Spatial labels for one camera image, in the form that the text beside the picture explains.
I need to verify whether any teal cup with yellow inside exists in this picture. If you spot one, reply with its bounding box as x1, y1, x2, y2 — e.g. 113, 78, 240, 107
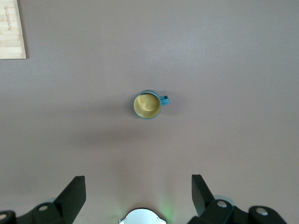
133, 90, 171, 121

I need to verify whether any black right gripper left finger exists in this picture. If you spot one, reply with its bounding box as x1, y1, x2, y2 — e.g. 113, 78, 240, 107
0, 176, 86, 224

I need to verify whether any bamboo cutting board with handle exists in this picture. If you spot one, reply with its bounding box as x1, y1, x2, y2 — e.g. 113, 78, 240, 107
0, 0, 27, 60

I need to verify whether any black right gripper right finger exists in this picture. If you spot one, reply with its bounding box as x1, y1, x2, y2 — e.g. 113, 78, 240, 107
189, 174, 287, 224

